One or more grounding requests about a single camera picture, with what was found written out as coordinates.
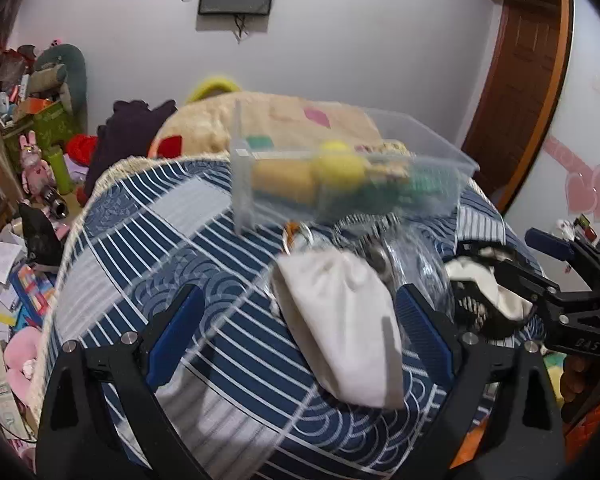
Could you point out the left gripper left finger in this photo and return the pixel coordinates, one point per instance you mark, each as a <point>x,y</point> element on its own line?
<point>169,333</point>

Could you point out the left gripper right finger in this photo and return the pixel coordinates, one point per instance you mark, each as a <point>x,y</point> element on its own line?
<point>431,334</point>

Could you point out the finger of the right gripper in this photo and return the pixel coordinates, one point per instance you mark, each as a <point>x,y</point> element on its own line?
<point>510,269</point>
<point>550,245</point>

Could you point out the black bag with chain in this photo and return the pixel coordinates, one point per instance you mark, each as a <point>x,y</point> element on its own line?
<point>482,305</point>

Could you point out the white cloth pouch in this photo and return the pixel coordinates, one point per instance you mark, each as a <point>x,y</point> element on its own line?
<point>342,319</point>

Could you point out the green knitted cloth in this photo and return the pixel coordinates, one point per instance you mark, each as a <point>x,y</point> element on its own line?
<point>420,191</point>

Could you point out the floral yellow white cloth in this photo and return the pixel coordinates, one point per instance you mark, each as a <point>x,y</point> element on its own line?
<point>386,161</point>

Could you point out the yellow fuzzy ball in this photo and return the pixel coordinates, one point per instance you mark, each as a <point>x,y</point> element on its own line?
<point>336,165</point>

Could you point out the yellow sponge block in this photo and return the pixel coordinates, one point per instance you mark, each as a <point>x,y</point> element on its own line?
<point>288,179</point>

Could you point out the person's right hand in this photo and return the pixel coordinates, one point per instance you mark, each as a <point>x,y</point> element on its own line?
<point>579,378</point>

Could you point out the white wardrobe with hearts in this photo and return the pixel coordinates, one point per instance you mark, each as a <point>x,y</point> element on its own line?
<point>564,180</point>

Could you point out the blue white patterned bedspread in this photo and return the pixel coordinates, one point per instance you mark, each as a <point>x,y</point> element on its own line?
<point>244,399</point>

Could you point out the colourful book on floor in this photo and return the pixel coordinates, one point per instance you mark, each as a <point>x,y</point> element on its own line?
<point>34,290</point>

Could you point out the pink plush toy on floor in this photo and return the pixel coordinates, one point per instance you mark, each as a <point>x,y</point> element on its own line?
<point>20,359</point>

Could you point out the brown wooden door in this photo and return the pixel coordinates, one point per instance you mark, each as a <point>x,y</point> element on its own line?
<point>518,100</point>

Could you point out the dark purple clothing pile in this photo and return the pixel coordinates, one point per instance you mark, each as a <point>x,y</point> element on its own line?
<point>128,132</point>

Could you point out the clear plastic storage bin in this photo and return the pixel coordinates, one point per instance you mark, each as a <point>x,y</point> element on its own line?
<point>252,209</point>

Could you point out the red plush item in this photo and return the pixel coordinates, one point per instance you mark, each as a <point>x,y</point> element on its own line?
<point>81,148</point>

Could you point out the pink rabbit figurine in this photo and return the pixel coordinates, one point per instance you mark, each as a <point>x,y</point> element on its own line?
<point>36,173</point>

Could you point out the green bottle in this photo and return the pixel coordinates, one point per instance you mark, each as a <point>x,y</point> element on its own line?
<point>56,159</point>

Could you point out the beige patterned fleece blanket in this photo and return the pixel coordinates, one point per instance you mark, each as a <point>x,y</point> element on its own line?
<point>205,127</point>

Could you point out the green cardboard box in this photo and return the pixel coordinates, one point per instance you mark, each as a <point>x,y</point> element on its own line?
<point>52,126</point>

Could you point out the grey green plush toy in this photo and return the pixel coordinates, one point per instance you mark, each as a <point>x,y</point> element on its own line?
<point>59,73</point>

